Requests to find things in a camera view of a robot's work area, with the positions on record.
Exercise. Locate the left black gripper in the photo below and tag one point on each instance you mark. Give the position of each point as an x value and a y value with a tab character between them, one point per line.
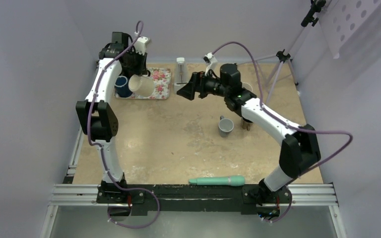
142	69

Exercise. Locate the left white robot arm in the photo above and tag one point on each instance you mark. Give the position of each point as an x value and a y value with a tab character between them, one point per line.
97	119

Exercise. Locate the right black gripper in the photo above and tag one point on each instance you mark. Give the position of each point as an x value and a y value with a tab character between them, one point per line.
198	83

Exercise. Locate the floral tray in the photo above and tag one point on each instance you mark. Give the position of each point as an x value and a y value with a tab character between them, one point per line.
162	80

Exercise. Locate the perforated music stand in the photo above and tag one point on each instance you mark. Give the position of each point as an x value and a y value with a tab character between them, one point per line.
338	61

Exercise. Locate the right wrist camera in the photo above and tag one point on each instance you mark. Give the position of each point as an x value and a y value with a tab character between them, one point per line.
210	61

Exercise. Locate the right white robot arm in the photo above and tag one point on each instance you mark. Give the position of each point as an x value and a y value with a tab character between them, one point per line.
299	145

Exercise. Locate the dark blue mug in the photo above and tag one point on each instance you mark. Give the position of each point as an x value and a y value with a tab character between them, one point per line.
121	87

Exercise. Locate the green mug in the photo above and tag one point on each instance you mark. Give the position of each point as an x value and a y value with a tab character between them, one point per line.
247	88

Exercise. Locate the aluminium frame rail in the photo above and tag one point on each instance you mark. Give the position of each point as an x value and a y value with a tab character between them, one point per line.
313	212

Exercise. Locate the teal cylindrical tool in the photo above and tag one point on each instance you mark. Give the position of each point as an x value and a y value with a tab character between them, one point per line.
219	181

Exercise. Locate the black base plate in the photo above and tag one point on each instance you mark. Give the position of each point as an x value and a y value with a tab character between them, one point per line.
143	198

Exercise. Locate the brown mug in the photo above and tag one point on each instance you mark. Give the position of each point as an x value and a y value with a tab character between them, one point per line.
246	124

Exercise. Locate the cream mug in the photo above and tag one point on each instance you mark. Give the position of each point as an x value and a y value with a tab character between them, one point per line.
141	85

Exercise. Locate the white metronome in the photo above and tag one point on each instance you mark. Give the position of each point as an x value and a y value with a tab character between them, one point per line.
181	76

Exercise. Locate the grey mug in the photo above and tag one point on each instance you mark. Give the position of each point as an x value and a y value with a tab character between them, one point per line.
225	126

